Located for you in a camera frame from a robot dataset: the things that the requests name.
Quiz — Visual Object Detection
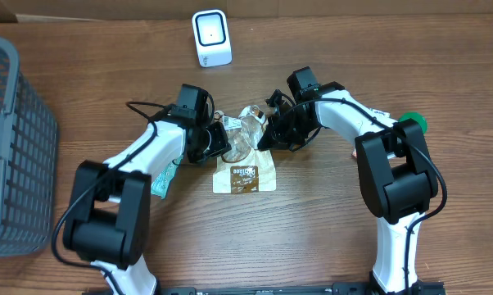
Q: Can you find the dark grey plastic basket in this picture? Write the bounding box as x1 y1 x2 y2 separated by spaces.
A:
0 37 60 257

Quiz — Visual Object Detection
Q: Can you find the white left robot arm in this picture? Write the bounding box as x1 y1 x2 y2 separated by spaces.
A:
51 84 231 294

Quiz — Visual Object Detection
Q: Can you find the green lid jar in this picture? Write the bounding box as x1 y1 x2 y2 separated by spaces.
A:
398 111 427 134

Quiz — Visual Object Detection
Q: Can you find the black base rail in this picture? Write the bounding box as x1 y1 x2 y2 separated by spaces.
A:
154 282 447 295

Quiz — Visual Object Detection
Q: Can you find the white barcode scanner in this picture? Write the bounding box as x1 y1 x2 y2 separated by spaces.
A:
192 9 233 68

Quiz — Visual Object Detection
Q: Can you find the teal tissue pack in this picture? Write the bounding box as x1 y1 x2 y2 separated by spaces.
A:
370 108 391 118

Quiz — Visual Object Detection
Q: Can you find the brown Pantree snack bag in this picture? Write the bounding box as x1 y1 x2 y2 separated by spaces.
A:
213 105 277 194

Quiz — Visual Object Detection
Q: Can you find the teal snack packet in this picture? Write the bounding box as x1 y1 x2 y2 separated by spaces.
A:
151 156 183 199

